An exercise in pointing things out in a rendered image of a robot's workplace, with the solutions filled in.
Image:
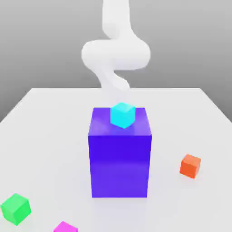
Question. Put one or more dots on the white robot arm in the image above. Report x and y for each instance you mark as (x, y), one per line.
(116, 52)

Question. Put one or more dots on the small cyan cube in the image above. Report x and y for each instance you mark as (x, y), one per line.
(122, 116)

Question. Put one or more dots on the small orange cube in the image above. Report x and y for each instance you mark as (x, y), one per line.
(190, 165)

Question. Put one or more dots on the small magenta cube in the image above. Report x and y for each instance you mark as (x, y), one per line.
(65, 228)

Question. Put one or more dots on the small green cube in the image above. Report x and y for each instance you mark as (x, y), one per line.
(16, 209)

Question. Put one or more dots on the large purple box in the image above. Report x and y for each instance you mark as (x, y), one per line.
(119, 163)

